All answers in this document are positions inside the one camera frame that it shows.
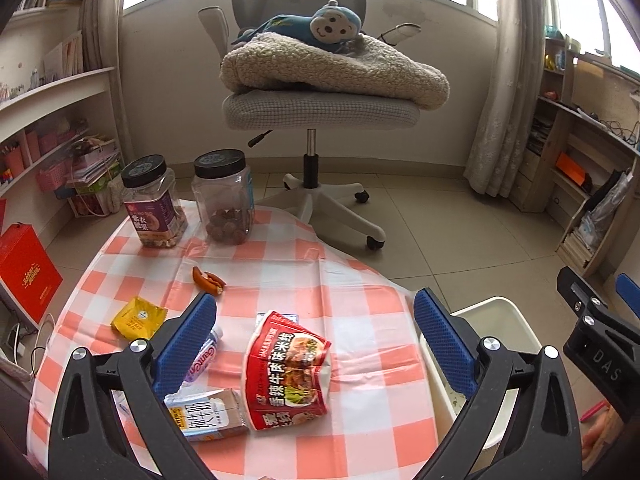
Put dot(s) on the pink white candy tube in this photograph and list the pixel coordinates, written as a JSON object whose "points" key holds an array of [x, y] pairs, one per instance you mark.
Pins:
{"points": [[205, 355]]}

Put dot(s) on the white lace curtain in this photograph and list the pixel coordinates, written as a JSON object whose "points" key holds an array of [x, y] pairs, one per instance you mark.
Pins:
{"points": [[515, 110]]}

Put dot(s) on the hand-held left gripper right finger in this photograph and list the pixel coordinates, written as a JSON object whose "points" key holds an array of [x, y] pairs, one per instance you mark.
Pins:
{"points": [[445, 340]]}

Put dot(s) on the stack of magazines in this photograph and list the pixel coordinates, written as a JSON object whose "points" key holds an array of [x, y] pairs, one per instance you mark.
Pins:
{"points": [[537, 135]]}

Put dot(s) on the beige curtain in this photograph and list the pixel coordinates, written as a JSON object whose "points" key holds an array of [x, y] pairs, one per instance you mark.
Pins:
{"points": [[100, 35]]}

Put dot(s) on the orange checked tablecloth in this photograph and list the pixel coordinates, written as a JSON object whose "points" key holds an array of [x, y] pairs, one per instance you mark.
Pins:
{"points": [[310, 270]]}

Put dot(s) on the purple label nut jar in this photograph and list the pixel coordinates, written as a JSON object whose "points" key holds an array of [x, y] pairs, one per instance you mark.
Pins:
{"points": [[152, 210]]}

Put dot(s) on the yellow snack packet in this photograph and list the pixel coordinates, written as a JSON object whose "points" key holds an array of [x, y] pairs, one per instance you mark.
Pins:
{"points": [[137, 317]]}

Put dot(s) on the wooden shelf desk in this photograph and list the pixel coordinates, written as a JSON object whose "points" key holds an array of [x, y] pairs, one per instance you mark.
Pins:
{"points": [[565, 125]]}

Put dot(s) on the grey office chair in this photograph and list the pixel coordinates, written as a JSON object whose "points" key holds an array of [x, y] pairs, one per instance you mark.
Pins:
{"points": [[310, 110]]}

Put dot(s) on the beige fleece blanket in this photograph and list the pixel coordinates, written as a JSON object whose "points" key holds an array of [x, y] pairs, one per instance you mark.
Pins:
{"points": [[325, 67]]}

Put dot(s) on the orange sausage snack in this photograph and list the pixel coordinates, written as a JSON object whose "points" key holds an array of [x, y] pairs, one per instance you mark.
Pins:
{"points": [[216, 281]]}

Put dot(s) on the milk carton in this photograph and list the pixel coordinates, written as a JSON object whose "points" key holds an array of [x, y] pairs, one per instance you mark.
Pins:
{"points": [[215, 412]]}

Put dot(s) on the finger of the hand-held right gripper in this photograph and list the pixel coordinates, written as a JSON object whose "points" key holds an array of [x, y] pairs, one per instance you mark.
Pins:
{"points": [[580, 287], [629, 290]]}

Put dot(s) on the red instant noodle cup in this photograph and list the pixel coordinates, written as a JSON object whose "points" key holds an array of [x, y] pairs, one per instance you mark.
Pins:
{"points": [[285, 375]]}

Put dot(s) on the pink basket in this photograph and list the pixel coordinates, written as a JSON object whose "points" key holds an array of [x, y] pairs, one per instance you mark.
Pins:
{"points": [[55, 177]]}

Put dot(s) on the stack of books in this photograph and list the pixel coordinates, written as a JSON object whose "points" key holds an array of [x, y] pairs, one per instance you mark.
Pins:
{"points": [[582, 247]]}

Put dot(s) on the blue monkey plush toy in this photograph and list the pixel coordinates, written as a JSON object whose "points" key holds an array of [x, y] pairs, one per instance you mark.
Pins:
{"points": [[330, 22]]}

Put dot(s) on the white bookshelf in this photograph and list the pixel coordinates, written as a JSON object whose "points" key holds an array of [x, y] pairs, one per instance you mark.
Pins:
{"points": [[60, 85]]}

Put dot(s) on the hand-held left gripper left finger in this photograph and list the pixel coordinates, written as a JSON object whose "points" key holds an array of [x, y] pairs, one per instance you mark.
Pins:
{"points": [[185, 345]]}

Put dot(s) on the white trash bin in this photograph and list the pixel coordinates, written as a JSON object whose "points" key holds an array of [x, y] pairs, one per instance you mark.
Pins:
{"points": [[500, 320]]}

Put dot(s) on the person's right hand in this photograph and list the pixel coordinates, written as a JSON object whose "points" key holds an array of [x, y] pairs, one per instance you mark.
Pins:
{"points": [[600, 437]]}

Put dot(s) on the clear jar of dried fruit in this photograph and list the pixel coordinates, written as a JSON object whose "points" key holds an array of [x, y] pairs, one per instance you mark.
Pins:
{"points": [[225, 195]]}

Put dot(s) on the red gift box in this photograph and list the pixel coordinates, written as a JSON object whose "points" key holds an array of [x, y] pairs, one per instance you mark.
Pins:
{"points": [[25, 270]]}

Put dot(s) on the orange box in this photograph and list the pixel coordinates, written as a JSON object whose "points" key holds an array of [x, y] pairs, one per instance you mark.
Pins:
{"points": [[570, 169]]}

